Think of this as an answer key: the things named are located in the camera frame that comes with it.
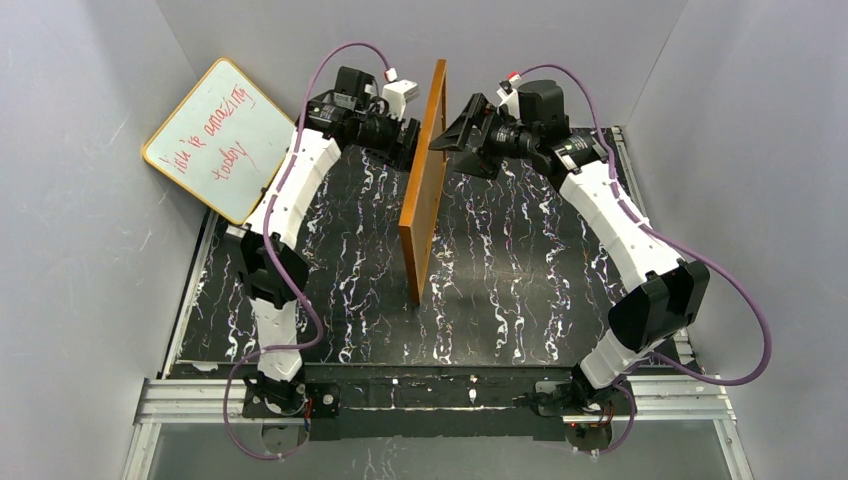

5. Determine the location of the orange wooden picture frame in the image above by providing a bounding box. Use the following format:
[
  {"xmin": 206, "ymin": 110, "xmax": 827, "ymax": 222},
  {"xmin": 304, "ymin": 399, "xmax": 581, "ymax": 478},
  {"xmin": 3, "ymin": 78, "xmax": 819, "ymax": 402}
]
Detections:
[{"xmin": 398, "ymin": 59, "xmax": 447, "ymax": 306}]

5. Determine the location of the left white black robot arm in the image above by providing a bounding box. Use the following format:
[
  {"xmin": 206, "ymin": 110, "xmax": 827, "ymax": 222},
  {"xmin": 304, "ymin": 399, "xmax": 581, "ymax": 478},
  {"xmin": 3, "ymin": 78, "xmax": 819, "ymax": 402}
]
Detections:
[{"xmin": 225, "ymin": 66, "xmax": 421, "ymax": 383}]

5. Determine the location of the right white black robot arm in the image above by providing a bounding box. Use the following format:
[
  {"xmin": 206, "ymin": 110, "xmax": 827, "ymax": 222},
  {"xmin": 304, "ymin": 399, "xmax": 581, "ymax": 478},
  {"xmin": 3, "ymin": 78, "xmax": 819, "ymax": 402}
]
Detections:
[{"xmin": 429, "ymin": 80, "xmax": 710, "ymax": 395}]

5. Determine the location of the whiteboard with red writing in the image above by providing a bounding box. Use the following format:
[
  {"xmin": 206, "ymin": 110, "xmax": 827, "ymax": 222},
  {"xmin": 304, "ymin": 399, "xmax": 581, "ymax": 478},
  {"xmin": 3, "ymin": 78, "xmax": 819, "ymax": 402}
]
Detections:
[{"xmin": 141, "ymin": 58, "xmax": 295, "ymax": 225}]

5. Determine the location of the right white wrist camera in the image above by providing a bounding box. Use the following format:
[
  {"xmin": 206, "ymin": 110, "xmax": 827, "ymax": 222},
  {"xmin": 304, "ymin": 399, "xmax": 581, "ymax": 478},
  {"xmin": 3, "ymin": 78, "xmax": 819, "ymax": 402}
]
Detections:
[{"xmin": 496, "ymin": 72, "xmax": 521, "ymax": 120}]

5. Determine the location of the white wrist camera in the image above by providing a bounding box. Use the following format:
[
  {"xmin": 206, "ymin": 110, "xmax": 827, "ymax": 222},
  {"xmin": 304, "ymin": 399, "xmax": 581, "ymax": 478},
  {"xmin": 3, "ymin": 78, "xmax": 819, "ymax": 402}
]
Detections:
[
  {"xmin": 381, "ymin": 68, "xmax": 420, "ymax": 120},
  {"xmin": 496, "ymin": 72, "xmax": 521, "ymax": 120}
]

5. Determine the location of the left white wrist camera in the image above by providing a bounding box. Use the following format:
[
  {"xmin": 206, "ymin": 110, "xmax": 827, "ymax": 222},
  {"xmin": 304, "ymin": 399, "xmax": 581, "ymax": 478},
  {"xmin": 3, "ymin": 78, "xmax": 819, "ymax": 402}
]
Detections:
[{"xmin": 381, "ymin": 68, "xmax": 420, "ymax": 120}]

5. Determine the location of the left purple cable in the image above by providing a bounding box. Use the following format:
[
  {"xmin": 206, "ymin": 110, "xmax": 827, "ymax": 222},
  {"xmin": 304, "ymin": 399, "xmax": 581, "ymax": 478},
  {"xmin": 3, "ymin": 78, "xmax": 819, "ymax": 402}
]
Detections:
[{"xmin": 221, "ymin": 42, "xmax": 392, "ymax": 462}]

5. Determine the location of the purple cable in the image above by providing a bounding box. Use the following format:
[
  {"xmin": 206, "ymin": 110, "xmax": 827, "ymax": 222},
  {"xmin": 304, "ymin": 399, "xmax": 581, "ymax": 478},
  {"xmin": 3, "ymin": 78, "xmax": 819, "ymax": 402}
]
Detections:
[
  {"xmin": 221, "ymin": 42, "xmax": 392, "ymax": 462},
  {"xmin": 519, "ymin": 64, "xmax": 774, "ymax": 457}
]

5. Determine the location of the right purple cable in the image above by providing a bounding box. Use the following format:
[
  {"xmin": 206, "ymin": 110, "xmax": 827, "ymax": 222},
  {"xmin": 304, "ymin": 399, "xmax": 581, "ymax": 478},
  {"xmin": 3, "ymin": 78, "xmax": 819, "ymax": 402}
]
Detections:
[{"xmin": 519, "ymin": 64, "xmax": 774, "ymax": 457}]

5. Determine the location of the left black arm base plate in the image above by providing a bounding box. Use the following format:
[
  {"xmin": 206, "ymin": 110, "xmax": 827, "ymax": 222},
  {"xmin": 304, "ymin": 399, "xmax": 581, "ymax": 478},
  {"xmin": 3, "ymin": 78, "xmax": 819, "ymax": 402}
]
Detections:
[{"xmin": 242, "ymin": 382, "xmax": 341, "ymax": 419}]

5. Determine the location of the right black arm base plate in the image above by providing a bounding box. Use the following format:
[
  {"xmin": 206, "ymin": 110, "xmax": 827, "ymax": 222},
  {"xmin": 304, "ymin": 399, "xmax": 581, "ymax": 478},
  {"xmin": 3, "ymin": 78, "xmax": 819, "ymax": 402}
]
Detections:
[{"xmin": 525, "ymin": 380, "xmax": 634, "ymax": 420}]

